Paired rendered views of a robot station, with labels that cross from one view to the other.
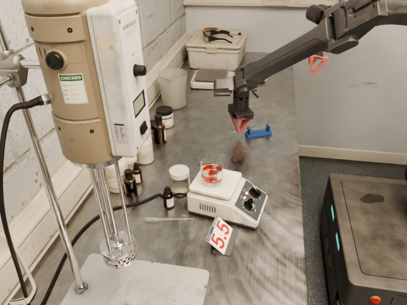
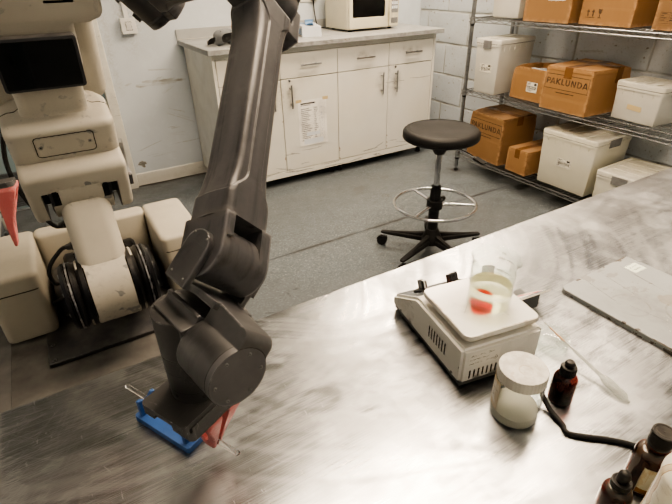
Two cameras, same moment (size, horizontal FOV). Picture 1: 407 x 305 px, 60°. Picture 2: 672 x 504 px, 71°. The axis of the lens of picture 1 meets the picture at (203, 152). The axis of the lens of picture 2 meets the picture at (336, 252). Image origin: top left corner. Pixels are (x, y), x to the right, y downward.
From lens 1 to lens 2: 1.31 m
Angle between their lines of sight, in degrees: 102
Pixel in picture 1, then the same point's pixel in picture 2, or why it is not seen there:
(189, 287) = (597, 287)
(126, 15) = not seen: outside the picture
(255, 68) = (256, 180)
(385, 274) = not seen: hidden behind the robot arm
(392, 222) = not seen: hidden behind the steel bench
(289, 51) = (273, 83)
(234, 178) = (447, 289)
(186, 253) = (576, 321)
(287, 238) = (432, 269)
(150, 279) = (648, 316)
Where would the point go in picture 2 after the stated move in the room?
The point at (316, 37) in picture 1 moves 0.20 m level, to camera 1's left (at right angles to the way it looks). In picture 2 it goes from (281, 29) to (404, 41)
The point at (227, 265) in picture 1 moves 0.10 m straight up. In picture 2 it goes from (531, 286) to (542, 238)
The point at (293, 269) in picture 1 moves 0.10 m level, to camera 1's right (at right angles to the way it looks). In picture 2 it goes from (464, 252) to (425, 235)
